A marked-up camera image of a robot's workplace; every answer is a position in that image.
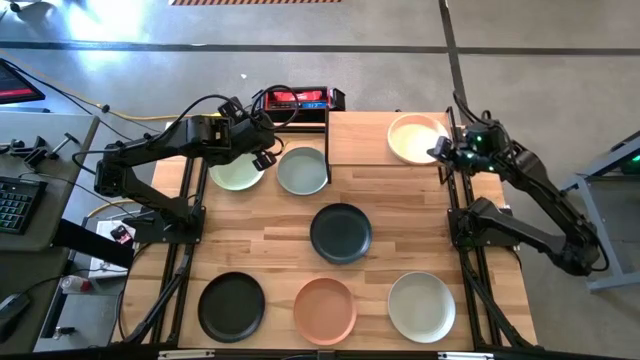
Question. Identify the light grey plate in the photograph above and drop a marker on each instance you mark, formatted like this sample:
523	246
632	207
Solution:
421	307

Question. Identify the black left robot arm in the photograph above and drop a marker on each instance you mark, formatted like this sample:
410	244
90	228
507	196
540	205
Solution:
150	150

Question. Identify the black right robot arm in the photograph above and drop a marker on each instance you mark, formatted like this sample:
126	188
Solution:
547	192

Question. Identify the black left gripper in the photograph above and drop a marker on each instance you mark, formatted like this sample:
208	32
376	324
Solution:
259	135

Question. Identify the black device green light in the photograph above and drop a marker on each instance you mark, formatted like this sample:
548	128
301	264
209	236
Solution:
630	155

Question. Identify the dark teal plate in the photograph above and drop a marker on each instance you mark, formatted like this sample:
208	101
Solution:
341	233

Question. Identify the black keyboard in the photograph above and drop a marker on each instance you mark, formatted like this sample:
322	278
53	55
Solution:
20	205

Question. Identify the red black equipment box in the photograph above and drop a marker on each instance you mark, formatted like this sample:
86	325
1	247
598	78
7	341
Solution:
295	97

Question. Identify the black monitor red stripe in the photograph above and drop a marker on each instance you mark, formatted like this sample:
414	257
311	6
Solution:
17	82

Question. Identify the sage grey plate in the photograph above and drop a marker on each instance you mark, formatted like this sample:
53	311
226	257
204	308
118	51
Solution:
302	172

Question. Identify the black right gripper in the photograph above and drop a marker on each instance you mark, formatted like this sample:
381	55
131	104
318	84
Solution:
460	152

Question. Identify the clear plastic bottle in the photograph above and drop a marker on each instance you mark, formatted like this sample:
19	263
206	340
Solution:
75	285

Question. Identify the pale peach plate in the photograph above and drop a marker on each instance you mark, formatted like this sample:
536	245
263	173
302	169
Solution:
412	140

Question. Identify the silver metal bracket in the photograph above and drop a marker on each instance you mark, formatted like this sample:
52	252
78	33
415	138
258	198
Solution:
185	354
465	356

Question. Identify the black desk clamp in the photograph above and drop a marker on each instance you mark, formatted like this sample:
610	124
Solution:
30	152

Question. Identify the light green plate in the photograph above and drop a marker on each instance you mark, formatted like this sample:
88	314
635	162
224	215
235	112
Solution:
235	177

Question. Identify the grey metal stand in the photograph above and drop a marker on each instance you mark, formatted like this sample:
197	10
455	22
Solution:
620	282

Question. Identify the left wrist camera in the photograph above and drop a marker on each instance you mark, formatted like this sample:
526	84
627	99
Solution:
264	161

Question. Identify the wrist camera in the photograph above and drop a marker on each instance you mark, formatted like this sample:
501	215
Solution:
264	161
440	148

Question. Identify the white box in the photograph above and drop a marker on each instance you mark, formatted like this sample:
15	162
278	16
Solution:
107	260

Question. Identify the black plate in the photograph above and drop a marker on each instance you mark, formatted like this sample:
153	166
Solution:
231	307

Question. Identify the terracotta plate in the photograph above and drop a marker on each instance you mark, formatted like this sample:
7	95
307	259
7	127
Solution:
325	311

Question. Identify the grey desk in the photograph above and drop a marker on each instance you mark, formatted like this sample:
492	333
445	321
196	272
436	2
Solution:
55	210

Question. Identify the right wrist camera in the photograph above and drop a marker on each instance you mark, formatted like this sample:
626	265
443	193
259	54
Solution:
440	148

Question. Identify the black slanted board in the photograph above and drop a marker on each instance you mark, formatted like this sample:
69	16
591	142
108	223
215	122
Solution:
90	242

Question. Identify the black computer mouse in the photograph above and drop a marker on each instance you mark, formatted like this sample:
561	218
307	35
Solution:
12	305

